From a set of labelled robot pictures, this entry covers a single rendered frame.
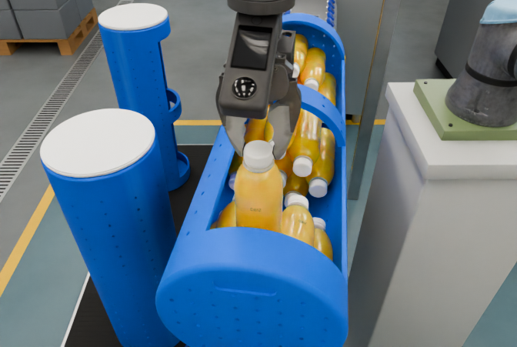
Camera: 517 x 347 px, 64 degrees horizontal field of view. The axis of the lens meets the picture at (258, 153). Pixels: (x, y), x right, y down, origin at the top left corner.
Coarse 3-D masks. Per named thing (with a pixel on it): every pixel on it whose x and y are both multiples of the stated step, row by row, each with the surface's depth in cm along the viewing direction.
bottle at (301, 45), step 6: (300, 36) 119; (300, 42) 116; (306, 42) 119; (300, 48) 113; (306, 48) 116; (300, 54) 110; (306, 54) 115; (294, 60) 109; (300, 60) 109; (300, 66) 110; (300, 72) 111
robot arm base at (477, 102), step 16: (464, 80) 85; (480, 80) 82; (496, 80) 80; (448, 96) 89; (464, 96) 85; (480, 96) 83; (496, 96) 81; (512, 96) 81; (464, 112) 85; (480, 112) 84; (496, 112) 82; (512, 112) 83
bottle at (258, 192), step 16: (272, 160) 55; (240, 176) 55; (256, 176) 53; (272, 176) 54; (240, 192) 55; (256, 192) 54; (272, 192) 55; (240, 208) 57; (256, 208) 55; (272, 208) 56; (240, 224) 59; (256, 224) 57; (272, 224) 58
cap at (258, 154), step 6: (246, 144) 54; (252, 144) 54; (258, 144) 54; (264, 144) 54; (270, 144) 54; (246, 150) 53; (252, 150) 53; (258, 150) 53; (264, 150) 53; (270, 150) 53; (246, 156) 52; (252, 156) 52; (258, 156) 52; (264, 156) 52; (270, 156) 52; (246, 162) 53; (252, 162) 52; (258, 162) 52; (264, 162) 52; (270, 162) 53
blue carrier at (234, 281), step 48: (336, 48) 122; (336, 96) 119; (336, 144) 101; (336, 192) 87; (192, 240) 58; (240, 240) 55; (288, 240) 55; (336, 240) 77; (192, 288) 56; (240, 288) 55; (288, 288) 52; (336, 288) 56; (192, 336) 65; (240, 336) 62; (288, 336) 60; (336, 336) 58
